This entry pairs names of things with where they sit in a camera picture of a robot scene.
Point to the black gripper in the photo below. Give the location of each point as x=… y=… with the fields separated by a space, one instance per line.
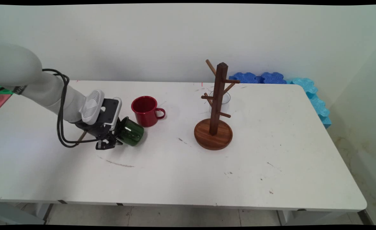
x=100 y=132

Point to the green enamel mug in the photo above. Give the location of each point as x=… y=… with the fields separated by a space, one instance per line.
x=132 y=131

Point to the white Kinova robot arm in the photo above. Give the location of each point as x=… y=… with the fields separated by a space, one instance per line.
x=47 y=89

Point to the red enamel mug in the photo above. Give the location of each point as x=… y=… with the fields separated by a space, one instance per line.
x=146 y=111

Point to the wooden mug tree stand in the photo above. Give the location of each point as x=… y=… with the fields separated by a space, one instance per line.
x=219 y=95

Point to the cyan foam mat piece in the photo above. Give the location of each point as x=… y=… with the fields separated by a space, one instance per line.
x=304 y=84

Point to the sky blue foam mat piece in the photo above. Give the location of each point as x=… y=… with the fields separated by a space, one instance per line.
x=322 y=110

